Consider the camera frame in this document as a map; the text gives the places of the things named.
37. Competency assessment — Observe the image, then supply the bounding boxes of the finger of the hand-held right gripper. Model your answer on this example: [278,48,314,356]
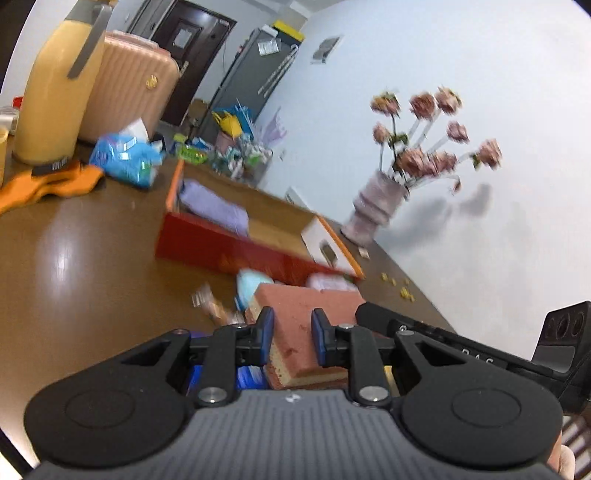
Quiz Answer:
[355,302,399,337]

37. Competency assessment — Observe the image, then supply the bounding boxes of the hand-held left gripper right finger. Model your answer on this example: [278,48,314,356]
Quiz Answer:
[310,308,468,409]

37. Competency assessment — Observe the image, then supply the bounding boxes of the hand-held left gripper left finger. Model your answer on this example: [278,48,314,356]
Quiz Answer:
[115,307,278,408]

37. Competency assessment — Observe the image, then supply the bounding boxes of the red cardboard box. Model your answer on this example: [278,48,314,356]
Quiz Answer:
[154,159,365,285]

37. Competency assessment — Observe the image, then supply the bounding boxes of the scattered yellow bits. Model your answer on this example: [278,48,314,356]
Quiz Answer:
[380,272,417,304]

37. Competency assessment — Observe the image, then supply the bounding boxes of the blue plush toy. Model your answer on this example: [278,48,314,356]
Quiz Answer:
[235,269,276,313]

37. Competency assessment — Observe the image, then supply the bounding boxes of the pale pink ribbed vase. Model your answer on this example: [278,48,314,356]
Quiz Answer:
[341,171,411,246]

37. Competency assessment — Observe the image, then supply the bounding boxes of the purple folded cloth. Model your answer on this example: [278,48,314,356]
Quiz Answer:
[179,180,250,239]

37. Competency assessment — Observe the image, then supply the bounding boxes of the dried pink roses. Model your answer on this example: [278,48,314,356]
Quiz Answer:
[369,85,504,193]

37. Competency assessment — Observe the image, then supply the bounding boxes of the rack with bottles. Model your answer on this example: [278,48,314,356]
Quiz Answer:
[210,137,273,176]

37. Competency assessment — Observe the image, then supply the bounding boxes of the pink bucket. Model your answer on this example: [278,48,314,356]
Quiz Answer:
[215,131,241,156]

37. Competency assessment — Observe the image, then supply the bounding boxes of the green packet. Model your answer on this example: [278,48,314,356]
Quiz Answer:
[175,138,209,166]

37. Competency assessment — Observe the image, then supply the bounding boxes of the purple artificial flower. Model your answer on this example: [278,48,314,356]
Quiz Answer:
[259,108,290,149]

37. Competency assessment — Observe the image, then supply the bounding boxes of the pile of blue yellow bags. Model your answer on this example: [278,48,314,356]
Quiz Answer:
[211,105,255,137]

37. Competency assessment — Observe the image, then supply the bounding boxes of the blue tissue pack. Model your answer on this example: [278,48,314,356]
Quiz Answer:
[89,117,165,190]

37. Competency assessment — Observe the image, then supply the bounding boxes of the brown carton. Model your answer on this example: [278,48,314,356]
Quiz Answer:
[187,99,211,135]

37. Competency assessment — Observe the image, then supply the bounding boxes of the white folded umbrella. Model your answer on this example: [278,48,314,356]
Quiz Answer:
[257,44,299,96]

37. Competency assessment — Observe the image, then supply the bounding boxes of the grey refrigerator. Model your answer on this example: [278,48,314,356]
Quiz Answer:
[210,28,303,135]

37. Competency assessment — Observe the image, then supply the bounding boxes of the dark brown door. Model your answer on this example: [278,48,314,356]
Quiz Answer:
[150,0,238,127]

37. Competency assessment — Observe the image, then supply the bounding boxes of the pink suitcase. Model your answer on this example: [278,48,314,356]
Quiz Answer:
[76,30,181,144]

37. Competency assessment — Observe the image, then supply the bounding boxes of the yellow box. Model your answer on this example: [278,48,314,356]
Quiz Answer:
[272,19,305,45]

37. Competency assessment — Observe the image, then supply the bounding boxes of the yellow thermos jug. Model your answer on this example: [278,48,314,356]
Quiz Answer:
[11,0,114,167]

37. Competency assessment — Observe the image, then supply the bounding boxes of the small white object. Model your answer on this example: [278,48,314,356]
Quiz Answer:
[0,96,24,137]

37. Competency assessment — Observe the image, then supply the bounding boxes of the orange strap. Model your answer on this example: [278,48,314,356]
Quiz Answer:
[0,159,106,216]

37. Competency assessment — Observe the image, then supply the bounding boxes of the wall picture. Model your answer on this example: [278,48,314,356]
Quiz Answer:
[310,36,344,65]

